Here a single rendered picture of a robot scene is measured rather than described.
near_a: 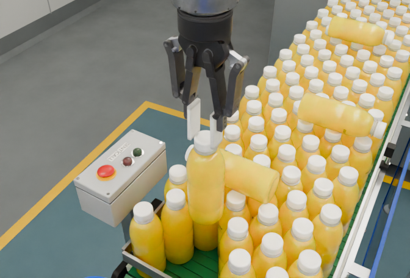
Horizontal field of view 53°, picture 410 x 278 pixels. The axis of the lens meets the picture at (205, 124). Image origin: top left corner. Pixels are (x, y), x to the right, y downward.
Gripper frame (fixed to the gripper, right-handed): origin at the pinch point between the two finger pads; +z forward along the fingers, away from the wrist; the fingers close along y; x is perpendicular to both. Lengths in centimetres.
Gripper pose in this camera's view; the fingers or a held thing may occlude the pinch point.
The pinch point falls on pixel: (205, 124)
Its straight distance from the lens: 67.5
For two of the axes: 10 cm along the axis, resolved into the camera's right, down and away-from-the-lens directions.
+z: 0.0, 7.8, 6.2
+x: 5.3, -5.3, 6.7
